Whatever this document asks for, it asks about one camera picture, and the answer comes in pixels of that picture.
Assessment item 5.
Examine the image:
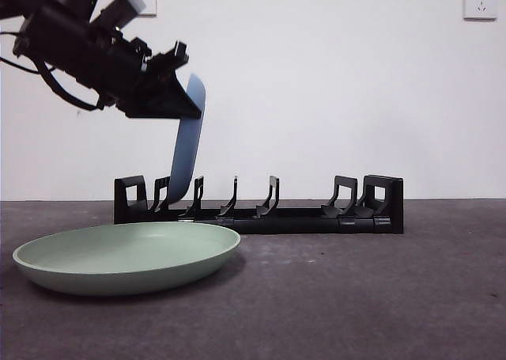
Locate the black cable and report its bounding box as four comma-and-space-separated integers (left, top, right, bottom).
0, 55, 43, 76
37, 57, 106, 112

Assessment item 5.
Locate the black plastic plate rack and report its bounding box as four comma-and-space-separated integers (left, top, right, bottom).
113, 174, 405, 235

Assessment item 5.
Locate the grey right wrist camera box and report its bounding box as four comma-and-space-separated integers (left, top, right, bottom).
116, 0, 148, 25

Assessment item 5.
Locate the blue round plate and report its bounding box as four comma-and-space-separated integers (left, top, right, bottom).
168, 74, 207, 203

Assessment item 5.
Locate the pale green round plate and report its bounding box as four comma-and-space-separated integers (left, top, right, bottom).
12, 222, 241, 297

